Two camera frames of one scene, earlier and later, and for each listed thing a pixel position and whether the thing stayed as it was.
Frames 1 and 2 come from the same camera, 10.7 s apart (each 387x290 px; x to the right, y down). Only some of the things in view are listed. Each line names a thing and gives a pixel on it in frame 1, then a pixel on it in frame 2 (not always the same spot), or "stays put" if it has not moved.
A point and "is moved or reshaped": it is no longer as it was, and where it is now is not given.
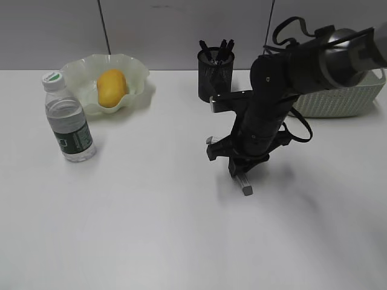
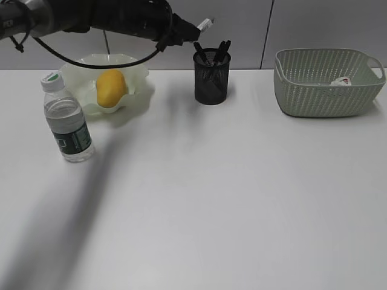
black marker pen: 206,51 is moved or reshaped
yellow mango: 111,87 stays put
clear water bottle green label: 68,119 stays put
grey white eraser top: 209,140 → 205,25
